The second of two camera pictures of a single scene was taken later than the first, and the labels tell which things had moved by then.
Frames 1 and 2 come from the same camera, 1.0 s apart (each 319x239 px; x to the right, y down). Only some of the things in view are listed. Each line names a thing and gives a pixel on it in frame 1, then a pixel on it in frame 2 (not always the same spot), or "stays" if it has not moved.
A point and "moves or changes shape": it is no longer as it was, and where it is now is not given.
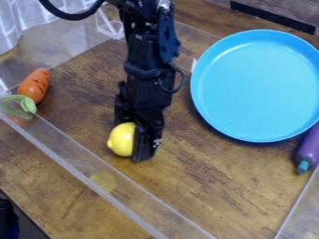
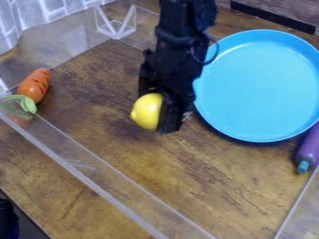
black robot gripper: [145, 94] to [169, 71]
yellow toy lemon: [122, 139] moves or changes shape
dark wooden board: [298, 14] stays
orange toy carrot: [31, 90] stays
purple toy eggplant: [308, 149] stays
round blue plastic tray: [254, 85] stays
